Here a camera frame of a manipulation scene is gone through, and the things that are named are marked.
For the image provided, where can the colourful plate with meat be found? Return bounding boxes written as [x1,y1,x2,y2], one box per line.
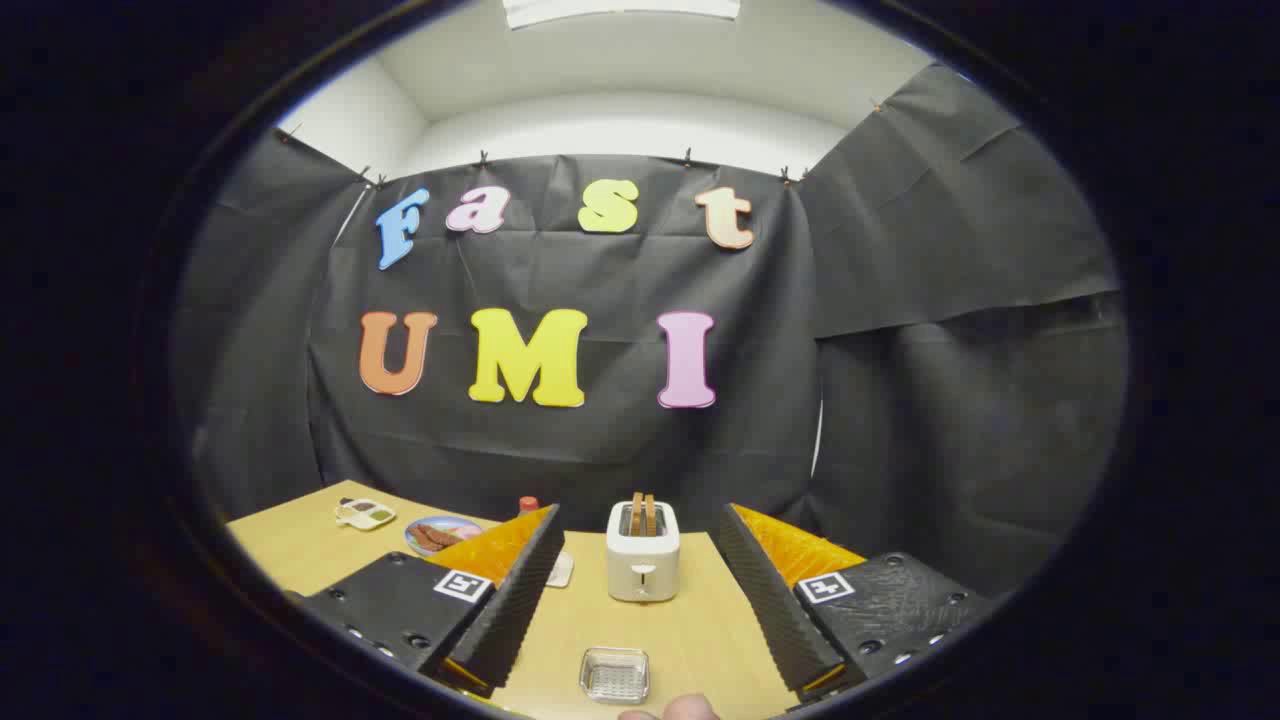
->
[404,515,485,557]

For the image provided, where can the white compartment sauce dish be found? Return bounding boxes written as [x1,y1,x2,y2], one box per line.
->
[334,497,397,531]

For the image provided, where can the metal wire basket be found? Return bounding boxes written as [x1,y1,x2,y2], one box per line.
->
[579,647,651,706]

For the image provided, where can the white toaster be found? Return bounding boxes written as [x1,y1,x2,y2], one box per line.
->
[606,500,682,603]

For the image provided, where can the ceiling light panel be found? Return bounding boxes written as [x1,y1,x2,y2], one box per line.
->
[502,0,742,29]

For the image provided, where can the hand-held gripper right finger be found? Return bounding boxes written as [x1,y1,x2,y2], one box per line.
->
[715,503,1001,706]

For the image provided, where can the black backdrop cloth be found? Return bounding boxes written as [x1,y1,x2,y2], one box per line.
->
[170,62,1131,601]

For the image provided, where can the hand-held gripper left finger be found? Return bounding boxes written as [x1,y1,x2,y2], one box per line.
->
[285,503,566,699]

